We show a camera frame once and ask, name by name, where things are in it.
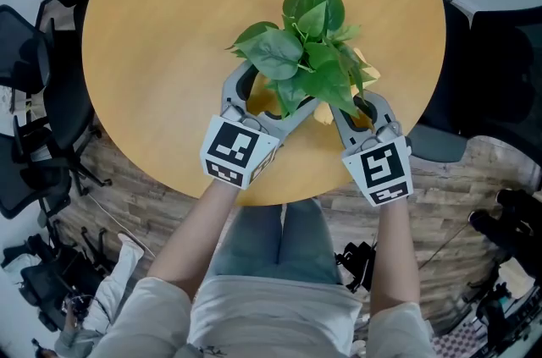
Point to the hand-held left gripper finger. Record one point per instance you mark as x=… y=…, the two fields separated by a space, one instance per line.
x=288 y=125
x=232 y=87

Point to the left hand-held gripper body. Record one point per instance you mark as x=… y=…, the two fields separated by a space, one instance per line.
x=230 y=149

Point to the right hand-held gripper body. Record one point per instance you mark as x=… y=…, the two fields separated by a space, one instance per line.
x=383 y=170

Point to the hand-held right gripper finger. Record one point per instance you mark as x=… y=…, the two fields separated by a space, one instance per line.
x=345 y=132
x=385 y=113

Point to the orange-yellow cleaning cloth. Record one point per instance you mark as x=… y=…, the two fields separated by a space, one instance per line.
x=368 y=73

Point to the green leafy plant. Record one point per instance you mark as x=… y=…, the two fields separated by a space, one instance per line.
x=279 y=56

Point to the person's right forearm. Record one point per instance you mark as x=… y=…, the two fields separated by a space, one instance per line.
x=394 y=255

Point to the person's left forearm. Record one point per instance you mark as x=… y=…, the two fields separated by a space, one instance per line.
x=190 y=242

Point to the person's grey jeans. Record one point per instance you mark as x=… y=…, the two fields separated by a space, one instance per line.
x=254 y=246

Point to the black office chair with armrests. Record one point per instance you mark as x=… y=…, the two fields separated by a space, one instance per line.
x=495 y=85

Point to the person's white t-shirt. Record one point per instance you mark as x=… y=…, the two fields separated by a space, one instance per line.
x=271 y=318

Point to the checkered mat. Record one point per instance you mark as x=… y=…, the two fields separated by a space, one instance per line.
x=459 y=341

